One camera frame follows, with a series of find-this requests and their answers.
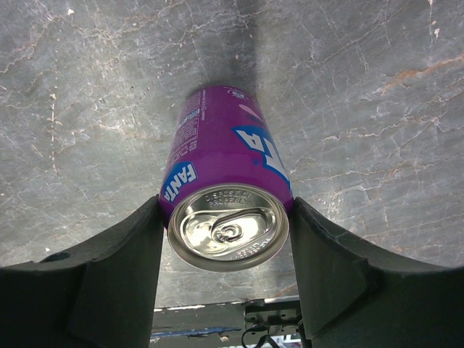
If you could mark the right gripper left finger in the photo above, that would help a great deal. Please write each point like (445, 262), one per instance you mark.
(98, 293)

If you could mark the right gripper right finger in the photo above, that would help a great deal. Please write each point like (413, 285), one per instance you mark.
(356, 294)

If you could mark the purple soda can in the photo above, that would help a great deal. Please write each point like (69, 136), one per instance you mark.
(226, 196)

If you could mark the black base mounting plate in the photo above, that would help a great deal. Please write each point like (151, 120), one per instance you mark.
(275, 322)

